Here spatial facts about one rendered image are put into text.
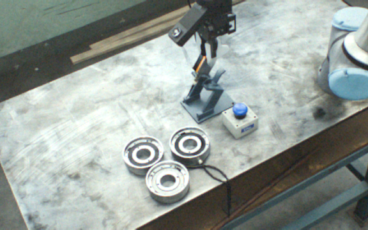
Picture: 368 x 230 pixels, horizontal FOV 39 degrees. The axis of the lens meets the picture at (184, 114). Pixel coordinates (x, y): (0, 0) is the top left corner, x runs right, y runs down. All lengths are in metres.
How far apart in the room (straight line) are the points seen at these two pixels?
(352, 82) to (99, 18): 1.97
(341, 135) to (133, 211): 0.78
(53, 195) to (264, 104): 0.62
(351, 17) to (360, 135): 0.49
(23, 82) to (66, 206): 1.67
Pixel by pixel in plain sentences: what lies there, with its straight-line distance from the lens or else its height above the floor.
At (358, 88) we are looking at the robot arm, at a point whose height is 0.96.
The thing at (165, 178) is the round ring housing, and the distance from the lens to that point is 1.32.
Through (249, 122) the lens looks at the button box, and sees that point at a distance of 1.38.
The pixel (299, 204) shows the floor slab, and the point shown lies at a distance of 2.25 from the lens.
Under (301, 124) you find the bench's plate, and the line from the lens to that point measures 1.45.
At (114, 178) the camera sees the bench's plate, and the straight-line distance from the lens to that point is 1.36.
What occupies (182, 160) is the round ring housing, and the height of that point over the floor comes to 0.83.
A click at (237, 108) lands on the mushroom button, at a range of 1.37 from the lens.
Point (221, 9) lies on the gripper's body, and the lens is 1.29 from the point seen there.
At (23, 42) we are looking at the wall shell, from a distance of 2.96.
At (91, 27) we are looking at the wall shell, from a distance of 3.05.
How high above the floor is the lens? 1.87
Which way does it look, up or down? 47 degrees down
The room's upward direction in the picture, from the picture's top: 6 degrees counter-clockwise
